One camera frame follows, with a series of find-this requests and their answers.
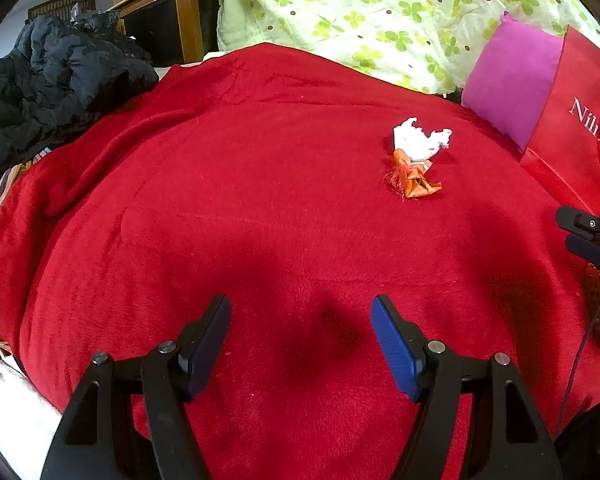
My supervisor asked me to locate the black jacket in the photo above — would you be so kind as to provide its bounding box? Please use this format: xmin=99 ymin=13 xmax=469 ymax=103
xmin=0 ymin=10 xmax=160 ymax=193

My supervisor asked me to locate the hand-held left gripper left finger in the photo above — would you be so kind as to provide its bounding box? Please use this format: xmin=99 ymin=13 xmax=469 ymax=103
xmin=40 ymin=294 xmax=232 ymax=480

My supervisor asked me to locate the pink pillow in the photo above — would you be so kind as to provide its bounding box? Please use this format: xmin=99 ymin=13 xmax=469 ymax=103
xmin=461 ymin=12 xmax=569 ymax=152

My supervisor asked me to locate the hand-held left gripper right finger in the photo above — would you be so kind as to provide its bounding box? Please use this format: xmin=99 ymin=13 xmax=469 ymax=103
xmin=370 ymin=294 xmax=563 ymax=480

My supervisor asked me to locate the white tissue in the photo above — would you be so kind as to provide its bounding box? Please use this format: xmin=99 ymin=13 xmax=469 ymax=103
xmin=392 ymin=117 xmax=454 ymax=163

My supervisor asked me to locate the wooden cabinet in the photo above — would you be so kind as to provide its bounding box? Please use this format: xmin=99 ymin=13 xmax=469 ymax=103
xmin=107 ymin=0 xmax=222 ymax=68

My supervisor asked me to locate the green floral quilt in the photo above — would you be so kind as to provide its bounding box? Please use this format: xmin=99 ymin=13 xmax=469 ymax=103
xmin=212 ymin=0 xmax=600 ymax=96

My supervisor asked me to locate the white bed sheet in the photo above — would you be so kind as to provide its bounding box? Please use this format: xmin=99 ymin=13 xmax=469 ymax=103
xmin=0 ymin=357 xmax=65 ymax=467

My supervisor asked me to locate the black cable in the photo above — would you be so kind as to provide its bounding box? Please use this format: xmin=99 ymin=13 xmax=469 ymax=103
xmin=551 ymin=240 xmax=600 ymax=437

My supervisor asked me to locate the orange cloth scrap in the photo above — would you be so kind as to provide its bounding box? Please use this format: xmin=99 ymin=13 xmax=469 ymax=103
xmin=386 ymin=149 xmax=444 ymax=202

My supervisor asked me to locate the red blanket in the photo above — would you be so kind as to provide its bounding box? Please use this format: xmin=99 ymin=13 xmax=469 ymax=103
xmin=0 ymin=42 xmax=600 ymax=480

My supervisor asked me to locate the red bag with white print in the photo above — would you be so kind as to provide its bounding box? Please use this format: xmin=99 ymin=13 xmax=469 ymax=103
xmin=519 ymin=25 xmax=600 ymax=222

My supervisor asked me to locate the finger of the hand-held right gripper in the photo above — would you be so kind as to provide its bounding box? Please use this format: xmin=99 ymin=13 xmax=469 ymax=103
xmin=555 ymin=204 xmax=600 ymax=272

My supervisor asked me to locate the striped cloth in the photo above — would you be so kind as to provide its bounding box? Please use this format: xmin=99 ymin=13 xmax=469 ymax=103
xmin=0 ymin=146 xmax=47 ymax=203

